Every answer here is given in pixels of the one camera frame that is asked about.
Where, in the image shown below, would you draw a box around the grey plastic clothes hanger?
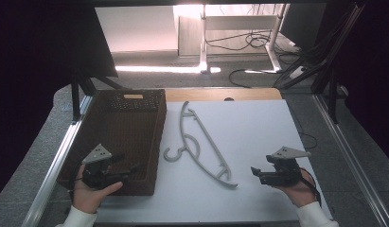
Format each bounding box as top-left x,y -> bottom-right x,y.
163,100 -> 239,190

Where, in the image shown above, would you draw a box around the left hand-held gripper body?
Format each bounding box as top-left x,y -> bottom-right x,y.
80,144 -> 131,191

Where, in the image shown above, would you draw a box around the dark curtain panel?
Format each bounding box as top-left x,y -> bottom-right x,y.
0,0 -> 119,96

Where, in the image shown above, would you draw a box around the black looped floor cable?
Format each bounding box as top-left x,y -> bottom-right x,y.
227,68 -> 280,89

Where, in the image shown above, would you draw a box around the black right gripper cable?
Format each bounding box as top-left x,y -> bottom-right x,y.
298,166 -> 323,208

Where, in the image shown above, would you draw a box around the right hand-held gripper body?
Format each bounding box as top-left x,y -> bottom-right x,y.
259,146 -> 311,187

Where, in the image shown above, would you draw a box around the brown woven basket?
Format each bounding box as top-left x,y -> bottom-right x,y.
56,89 -> 168,197

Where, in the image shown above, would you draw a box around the person's right hand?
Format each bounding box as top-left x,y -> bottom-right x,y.
272,170 -> 318,209

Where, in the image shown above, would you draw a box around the person's left hand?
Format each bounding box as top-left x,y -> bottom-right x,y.
71,165 -> 124,215

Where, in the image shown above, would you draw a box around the aluminium frame rail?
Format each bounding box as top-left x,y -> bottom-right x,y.
312,94 -> 389,227
21,94 -> 96,227

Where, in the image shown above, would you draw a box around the black tangled floor cables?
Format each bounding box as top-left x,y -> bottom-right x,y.
204,29 -> 297,53

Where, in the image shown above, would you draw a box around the white table mat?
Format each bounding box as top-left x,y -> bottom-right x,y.
96,99 -> 334,223

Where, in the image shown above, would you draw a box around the white power strip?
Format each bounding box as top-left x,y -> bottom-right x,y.
289,65 -> 308,80

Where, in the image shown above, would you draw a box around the thin black cable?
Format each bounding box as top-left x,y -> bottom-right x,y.
287,103 -> 319,151

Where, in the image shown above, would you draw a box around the black metal stand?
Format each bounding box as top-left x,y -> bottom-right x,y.
69,74 -> 127,123
309,0 -> 366,125

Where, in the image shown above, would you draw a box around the white desk with metal legs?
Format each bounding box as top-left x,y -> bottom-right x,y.
172,3 -> 292,74

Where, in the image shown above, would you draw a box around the black cable bundle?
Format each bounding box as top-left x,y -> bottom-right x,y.
272,6 -> 357,90

